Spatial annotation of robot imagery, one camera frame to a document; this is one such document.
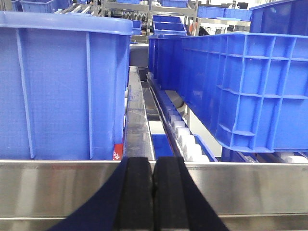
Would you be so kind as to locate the steel roller track rail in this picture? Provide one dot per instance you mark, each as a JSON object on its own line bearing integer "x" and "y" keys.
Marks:
{"x": 137, "y": 139}

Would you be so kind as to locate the blue bin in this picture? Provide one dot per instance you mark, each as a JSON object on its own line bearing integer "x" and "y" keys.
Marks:
{"x": 63, "y": 79}
{"x": 169, "y": 62}
{"x": 250, "y": 90}

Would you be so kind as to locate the blue bin centre front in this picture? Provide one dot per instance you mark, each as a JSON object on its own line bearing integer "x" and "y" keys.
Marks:
{"x": 63, "y": 79}

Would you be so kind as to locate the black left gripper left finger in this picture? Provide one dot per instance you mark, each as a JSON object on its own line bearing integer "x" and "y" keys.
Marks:
{"x": 123, "y": 203}

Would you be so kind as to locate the red packaging bag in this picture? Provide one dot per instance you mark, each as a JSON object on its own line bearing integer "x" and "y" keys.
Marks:
{"x": 118, "y": 152}

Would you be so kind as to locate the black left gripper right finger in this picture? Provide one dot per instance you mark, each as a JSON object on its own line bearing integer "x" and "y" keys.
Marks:
{"x": 178, "y": 203}

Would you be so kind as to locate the blue bin right front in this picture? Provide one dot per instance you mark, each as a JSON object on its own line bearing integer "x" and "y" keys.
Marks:
{"x": 250, "y": 90}

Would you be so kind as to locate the blue bin right back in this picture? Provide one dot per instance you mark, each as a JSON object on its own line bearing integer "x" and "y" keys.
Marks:
{"x": 169, "y": 62}

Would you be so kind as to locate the stainless steel shelf beam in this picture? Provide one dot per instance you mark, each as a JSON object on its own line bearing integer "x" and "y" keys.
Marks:
{"x": 35, "y": 195}

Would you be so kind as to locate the white roller strip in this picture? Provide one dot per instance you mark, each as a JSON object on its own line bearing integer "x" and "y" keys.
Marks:
{"x": 178, "y": 133}

